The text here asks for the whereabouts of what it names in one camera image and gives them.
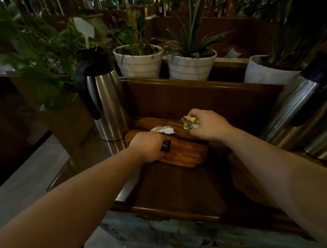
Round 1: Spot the brown wooden tray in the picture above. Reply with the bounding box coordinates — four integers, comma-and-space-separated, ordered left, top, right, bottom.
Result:
125, 129, 209, 168
133, 117, 205, 141

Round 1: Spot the white plant label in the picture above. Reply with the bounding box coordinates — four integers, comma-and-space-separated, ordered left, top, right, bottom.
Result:
73, 17, 95, 49

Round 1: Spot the white ribbed plant pot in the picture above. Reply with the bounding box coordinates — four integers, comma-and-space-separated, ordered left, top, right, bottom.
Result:
113, 44, 164, 79
166, 49, 217, 81

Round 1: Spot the plain white plant pot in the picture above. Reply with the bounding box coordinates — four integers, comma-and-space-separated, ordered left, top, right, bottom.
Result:
244, 55, 308, 85

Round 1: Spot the person's right hand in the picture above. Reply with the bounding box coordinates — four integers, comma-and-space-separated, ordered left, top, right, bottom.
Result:
187, 108, 235, 142

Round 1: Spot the large leafy green plant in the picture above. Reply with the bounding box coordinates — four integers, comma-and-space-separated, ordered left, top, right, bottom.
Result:
0, 5, 109, 111

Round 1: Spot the steel jug with black lid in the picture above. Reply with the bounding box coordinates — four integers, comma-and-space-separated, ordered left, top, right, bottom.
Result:
260, 51, 327, 160
74, 47, 131, 141

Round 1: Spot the person's left hand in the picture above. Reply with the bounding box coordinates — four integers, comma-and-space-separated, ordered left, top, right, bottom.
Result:
128, 131, 169, 164

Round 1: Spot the yellow wrapper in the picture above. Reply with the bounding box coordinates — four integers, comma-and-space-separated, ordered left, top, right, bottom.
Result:
180, 116, 200, 129

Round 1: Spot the white paper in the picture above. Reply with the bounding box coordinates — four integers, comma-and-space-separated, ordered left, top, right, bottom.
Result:
150, 126, 175, 134

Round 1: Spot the spiky green plant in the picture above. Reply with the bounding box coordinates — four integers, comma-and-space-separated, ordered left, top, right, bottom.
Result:
153, 0, 234, 58

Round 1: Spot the white crumpled tissue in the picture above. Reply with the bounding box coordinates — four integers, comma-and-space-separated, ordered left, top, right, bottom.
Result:
224, 48, 242, 59

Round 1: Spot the person's right forearm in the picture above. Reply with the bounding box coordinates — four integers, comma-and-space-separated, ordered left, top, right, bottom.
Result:
222, 127, 327, 243

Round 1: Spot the tall dark green plant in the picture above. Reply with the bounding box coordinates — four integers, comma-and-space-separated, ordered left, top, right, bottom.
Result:
258, 0, 327, 71

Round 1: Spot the broad-leaf green plant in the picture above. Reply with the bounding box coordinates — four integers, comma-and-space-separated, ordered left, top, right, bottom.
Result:
112, 10, 154, 56

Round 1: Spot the person's left forearm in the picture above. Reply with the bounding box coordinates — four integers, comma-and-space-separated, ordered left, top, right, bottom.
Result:
0, 146, 149, 248

